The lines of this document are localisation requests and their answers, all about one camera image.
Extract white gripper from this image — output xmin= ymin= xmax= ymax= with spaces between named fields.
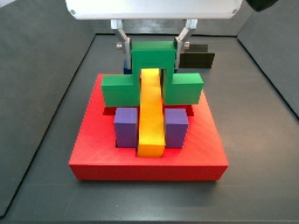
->
xmin=65 ymin=0 xmax=243 ymax=68

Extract green stepped bridge block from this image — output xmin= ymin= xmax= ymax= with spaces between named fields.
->
xmin=100 ymin=41 xmax=203 ymax=107

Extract red base board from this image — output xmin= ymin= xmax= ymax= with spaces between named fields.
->
xmin=69 ymin=76 xmax=229 ymax=181

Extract yellow long bar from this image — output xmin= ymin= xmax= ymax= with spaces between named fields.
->
xmin=137 ymin=68 xmax=165 ymax=158

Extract blue post right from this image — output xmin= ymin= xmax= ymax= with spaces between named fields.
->
xmin=122 ymin=59 xmax=132 ymax=74

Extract black angle bracket fixture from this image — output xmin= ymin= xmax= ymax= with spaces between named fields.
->
xmin=175 ymin=44 xmax=215 ymax=69

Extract purple post right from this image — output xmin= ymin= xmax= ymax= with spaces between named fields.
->
xmin=113 ymin=108 xmax=137 ymax=148

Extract purple post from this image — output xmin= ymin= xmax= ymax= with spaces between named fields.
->
xmin=164 ymin=108 xmax=189 ymax=148
xmin=113 ymin=108 xmax=137 ymax=148

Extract purple post left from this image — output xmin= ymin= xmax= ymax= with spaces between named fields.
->
xmin=164 ymin=108 xmax=189 ymax=148

